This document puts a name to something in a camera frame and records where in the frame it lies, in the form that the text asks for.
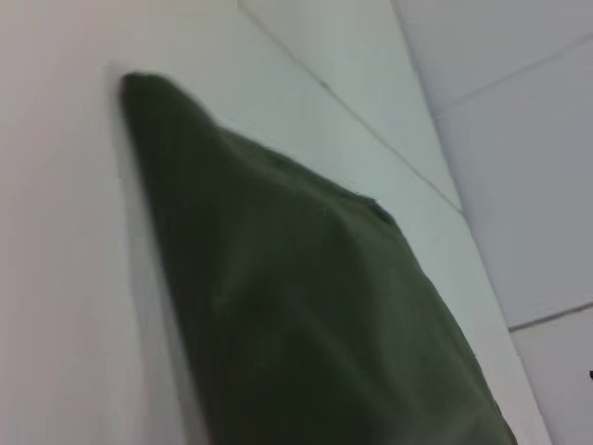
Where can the dark green t-shirt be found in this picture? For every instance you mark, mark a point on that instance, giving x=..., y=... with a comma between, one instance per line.
x=301, y=301

